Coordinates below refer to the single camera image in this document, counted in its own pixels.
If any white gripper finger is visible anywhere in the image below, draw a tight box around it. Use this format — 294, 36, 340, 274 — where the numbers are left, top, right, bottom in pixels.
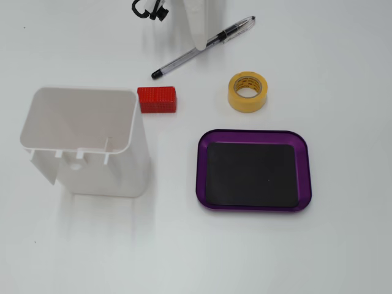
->
178, 0, 213, 51

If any black cable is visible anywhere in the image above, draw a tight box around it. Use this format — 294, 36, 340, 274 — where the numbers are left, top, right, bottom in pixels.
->
132, 0, 153, 18

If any yellow tape roll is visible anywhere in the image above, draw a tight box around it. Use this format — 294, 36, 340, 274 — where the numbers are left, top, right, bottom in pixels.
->
227, 71, 269, 113

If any white plastic box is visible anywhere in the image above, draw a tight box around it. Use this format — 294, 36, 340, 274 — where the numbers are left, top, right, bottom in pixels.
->
19, 86, 152, 198

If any red textured block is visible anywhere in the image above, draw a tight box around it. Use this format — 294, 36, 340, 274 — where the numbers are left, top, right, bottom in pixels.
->
137, 86, 178, 115

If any purple metal tray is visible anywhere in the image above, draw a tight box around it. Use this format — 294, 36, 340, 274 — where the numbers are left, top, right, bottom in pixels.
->
195, 129, 313, 213

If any clear black ballpoint pen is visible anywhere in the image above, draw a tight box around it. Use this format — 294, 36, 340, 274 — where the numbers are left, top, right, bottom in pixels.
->
151, 15, 257, 80

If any black tray mat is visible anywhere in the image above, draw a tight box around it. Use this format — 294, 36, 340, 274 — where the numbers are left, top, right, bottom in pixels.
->
205, 141, 300, 207

